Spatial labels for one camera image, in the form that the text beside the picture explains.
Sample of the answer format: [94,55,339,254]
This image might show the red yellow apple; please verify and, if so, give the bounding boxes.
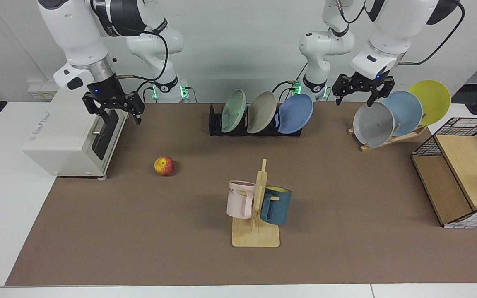
[154,156,175,177]

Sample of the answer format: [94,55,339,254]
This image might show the grey plate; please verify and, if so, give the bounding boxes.
[353,102,395,147]

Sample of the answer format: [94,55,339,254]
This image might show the light blue speckled plate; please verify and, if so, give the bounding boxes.
[381,91,423,137]

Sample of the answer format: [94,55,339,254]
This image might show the wooden plate rack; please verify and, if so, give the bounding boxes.
[348,124,428,152]

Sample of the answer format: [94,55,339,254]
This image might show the yellow plate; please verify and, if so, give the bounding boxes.
[407,80,451,126]

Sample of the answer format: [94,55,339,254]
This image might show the black dish rack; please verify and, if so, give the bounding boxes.
[208,103,304,137]

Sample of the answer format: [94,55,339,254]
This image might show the beige plate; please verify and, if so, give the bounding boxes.
[247,91,277,134]

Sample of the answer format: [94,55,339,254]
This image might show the pale green plate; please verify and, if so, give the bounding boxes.
[221,89,247,134]

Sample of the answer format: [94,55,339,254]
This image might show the pale toaster oven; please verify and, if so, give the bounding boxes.
[22,88,130,179]

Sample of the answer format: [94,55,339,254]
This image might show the brown table cloth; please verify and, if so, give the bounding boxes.
[5,102,477,286]

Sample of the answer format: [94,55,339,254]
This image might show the dark teal cup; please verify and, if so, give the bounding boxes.
[260,186,292,226]

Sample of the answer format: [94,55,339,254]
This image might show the pink cup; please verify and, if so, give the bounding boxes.
[226,180,256,219]

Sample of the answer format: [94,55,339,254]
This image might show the wooden cup stand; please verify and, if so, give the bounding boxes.
[232,159,281,248]

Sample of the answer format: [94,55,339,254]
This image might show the black base cable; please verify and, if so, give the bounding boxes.
[136,81,156,104]
[272,80,301,103]

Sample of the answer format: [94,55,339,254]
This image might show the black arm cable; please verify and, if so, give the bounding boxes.
[91,0,169,83]
[398,0,466,67]

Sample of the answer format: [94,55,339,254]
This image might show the wire basket with wooden floor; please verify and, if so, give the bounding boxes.
[411,117,477,229]

